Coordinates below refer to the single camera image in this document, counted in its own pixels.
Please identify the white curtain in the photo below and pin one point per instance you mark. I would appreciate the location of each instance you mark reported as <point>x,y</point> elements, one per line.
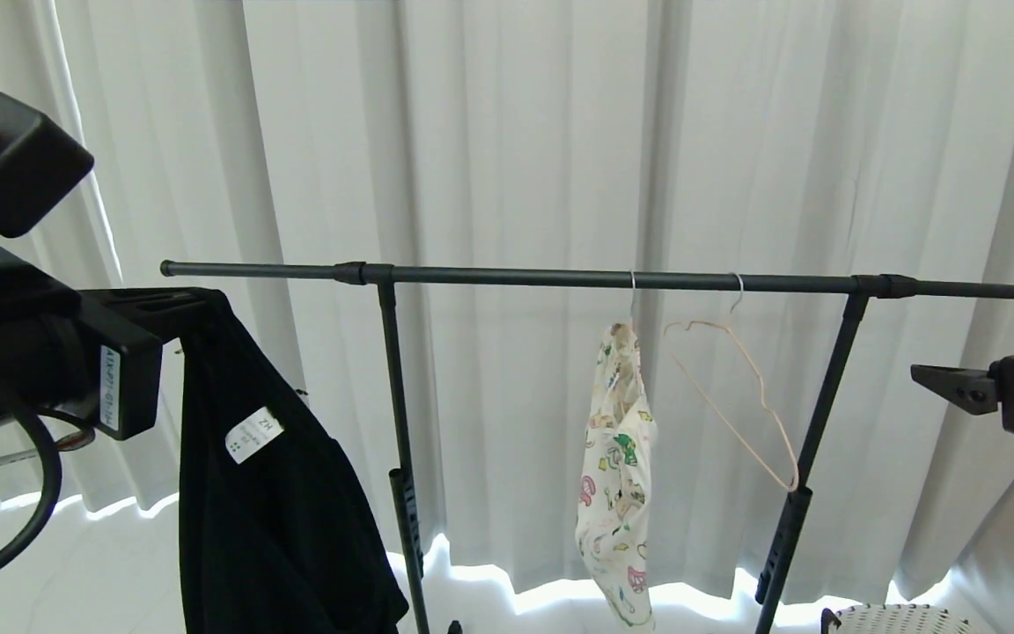
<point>560,132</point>

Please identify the cream printed garment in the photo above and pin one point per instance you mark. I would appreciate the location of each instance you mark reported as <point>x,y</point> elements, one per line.
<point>617,493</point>

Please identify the black garment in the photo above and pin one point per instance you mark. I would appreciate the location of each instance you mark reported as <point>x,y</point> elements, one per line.
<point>278,528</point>

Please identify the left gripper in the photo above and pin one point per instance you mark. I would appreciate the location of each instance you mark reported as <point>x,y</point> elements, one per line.
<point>133,379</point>

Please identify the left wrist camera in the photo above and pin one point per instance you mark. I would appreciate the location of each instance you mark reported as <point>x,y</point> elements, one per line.
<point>14,163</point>

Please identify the black clothes rack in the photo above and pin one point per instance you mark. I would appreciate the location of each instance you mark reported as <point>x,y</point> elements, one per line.
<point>560,278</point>

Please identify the pink clothes hanger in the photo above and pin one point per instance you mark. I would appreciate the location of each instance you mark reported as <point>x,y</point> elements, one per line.
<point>632,295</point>
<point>736,304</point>

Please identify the white laundry basket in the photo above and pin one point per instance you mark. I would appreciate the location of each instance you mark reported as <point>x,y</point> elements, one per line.
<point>903,619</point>

